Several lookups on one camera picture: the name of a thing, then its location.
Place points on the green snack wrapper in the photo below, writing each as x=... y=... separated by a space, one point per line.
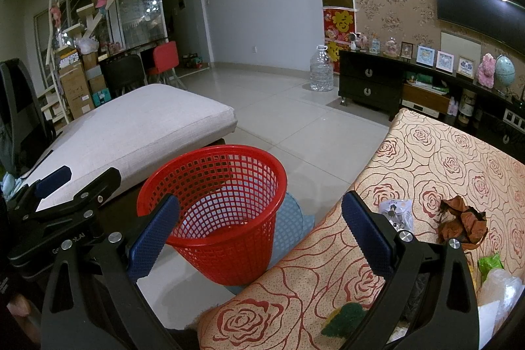
x=488 y=263

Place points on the clear cat print packet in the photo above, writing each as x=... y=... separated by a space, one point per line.
x=399 y=214

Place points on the wooden staircase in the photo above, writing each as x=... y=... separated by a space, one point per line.
x=68 y=21

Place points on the red yellow festive poster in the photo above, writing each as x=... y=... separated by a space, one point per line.
x=339 y=25

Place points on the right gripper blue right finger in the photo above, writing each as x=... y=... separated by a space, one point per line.
x=372 y=232

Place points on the red plastic mesh basket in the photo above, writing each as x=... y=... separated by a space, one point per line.
x=228 y=197

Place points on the brown paper bag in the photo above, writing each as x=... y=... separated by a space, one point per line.
x=469 y=226

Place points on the stacked cardboard boxes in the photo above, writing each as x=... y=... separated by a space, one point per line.
x=82 y=81

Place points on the blue framed picture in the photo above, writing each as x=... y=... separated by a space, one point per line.
x=425 y=56

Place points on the person left hand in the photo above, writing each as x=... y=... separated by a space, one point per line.
x=22 y=311

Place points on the light blue globe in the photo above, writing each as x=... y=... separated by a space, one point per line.
x=504 y=73

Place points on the light blue floor mat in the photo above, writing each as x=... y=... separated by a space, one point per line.
x=291 y=226

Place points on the black tv cabinet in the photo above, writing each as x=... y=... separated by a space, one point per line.
x=386 y=84

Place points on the white cushioned sofa seat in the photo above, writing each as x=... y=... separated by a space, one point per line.
x=136 y=133

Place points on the large clear water jug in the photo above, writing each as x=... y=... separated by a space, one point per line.
x=321 y=70

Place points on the black office chair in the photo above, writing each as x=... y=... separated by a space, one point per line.
x=25 y=133

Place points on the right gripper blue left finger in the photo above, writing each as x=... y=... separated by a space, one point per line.
x=154 y=230

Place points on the clear plastic bag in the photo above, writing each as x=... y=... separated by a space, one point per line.
x=496 y=299

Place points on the red chair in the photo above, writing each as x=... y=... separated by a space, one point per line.
x=165 y=60

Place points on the rose pattern tablecloth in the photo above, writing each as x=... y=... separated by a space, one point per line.
x=430 y=300

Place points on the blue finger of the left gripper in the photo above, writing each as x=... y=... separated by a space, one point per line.
x=53 y=182
x=95 y=193

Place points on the pink plush toy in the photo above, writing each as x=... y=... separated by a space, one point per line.
x=486 y=71

